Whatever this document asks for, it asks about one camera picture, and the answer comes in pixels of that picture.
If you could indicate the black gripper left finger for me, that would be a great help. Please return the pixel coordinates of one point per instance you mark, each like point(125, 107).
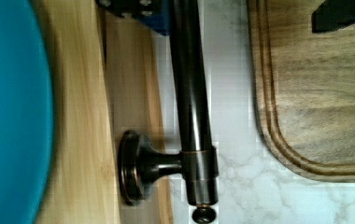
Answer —
point(152, 13)

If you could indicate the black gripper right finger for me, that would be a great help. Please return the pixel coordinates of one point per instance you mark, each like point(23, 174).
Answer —
point(333, 15)

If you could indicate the wooden cutting board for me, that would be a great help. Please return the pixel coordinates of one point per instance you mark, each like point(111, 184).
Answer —
point(305, 89)

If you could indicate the teal plate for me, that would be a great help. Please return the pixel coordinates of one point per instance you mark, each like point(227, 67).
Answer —
point(26, 113)

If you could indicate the dark bronze drawer handle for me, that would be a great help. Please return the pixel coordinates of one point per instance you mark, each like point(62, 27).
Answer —
point(140, 165)

